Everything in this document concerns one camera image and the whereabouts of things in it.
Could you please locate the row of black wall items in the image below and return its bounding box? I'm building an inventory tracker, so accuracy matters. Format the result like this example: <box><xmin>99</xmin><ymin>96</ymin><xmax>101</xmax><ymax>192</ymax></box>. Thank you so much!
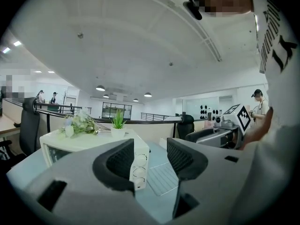
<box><xmin>200</xmin><ymin>104</ymin><xmax>225</xmax><ymax>121</ymax></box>

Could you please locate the metal wire oven rack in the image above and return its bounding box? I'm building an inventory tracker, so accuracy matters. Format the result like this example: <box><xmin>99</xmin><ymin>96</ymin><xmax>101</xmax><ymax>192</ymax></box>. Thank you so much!
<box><xmin>146</xmin><ymin>162</ymin><xmax>180</xmax><ymax>196</ymax></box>

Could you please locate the white partition black rail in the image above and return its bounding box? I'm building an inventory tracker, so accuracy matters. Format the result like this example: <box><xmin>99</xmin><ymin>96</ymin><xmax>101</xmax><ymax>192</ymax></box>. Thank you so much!
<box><xmin>2</xmin><ymin>98</ymin><xmax>211</xmax><ymax>150</ymax></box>

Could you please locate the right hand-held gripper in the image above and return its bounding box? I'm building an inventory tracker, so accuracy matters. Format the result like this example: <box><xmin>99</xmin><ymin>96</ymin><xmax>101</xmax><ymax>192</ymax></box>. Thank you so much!
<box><xmin>185</xmin><ymin>104</ymin><xmax>251</xmax><ymax>149</ymax></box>

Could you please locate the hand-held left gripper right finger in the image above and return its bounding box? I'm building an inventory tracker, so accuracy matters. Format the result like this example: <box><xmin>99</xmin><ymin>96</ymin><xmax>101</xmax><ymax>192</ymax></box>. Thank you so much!
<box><xmin>164</xmin><ymin>137</ymin><xmax>255</xmax><ymax>225</ymax></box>

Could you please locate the artificial flower bouquet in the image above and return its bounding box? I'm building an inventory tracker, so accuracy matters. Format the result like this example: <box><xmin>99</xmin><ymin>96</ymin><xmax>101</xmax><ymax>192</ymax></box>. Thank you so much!
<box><xmin>60</xmin><ymin>108</ymin><xmax>99</xmax><ymax>138</ymax></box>

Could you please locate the white toaster oven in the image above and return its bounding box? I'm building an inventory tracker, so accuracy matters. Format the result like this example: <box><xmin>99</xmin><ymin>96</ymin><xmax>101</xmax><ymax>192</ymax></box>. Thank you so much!
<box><xmin>39</xmin><ymin>128</ymin><xmax>150</xmax><ymax>192</ymax></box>

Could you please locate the light wooden desk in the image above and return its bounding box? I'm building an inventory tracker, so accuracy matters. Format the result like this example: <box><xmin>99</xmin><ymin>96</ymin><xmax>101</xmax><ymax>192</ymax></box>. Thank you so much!
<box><xmin>0</xmin><ymin>115</ymin><xmax>22</xmax><ymax>140</ymax></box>

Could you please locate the black head-mounted camera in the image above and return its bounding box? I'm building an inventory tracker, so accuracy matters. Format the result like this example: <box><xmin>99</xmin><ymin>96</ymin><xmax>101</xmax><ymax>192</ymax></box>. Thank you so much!
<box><xmin>182</xmin><ymin>0</ymin><xmax>203</xmax><ymax>21</ymax></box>

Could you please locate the small green potted plant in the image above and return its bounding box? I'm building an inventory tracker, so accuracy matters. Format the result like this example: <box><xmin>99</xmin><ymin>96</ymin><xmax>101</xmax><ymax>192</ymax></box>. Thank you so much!
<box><xmin>110</xmin><ymin>109</ymin><xmax>127</xmax><ymax>138</ymax></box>

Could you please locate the light blue table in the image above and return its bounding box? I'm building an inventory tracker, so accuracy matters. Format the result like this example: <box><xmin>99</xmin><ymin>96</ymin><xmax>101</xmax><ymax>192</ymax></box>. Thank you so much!
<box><xmin>6</xmin><ymin>138</ymin><xmax>186</xmax><ymax>225</ymax></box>

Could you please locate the black office chair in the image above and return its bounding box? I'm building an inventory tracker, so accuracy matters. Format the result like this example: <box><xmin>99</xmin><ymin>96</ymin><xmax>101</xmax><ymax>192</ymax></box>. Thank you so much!
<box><xmin>14</xmin><ymin>97</ymin><xmax>40</xmax><ymax>157</ymax></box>
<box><xmin>177</xmin><ymin>113</ymin><xmax>195</xmax><ymax>140</ymax></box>

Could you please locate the white printed t-shirt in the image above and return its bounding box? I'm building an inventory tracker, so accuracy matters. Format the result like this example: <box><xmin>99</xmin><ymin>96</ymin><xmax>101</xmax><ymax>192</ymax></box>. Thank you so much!
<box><xmin>231</xmin><ymin>0</ymin><xmax>300</xmax><ymax>225</ymax></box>

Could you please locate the person's right hand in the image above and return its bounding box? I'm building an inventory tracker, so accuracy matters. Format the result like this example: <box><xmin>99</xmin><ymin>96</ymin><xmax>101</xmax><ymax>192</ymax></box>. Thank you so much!
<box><xmin>227</xmin><ymin>130</ymin><xmax>238</xmax><ymax>148</ymax></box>

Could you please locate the person's right forearm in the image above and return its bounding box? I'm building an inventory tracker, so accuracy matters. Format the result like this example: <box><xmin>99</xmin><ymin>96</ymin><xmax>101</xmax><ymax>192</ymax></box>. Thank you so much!
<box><xmin>241</xmin><ymin>106</ymin><xmax>275</xmax><ymax>151</ymax></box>

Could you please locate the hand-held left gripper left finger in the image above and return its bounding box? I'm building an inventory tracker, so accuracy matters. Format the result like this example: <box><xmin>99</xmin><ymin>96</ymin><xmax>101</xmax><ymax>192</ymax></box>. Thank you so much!
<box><xmin>24</xmin><ymin>138</ymin><xmax>160</xmax><ymax>225</ymax></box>

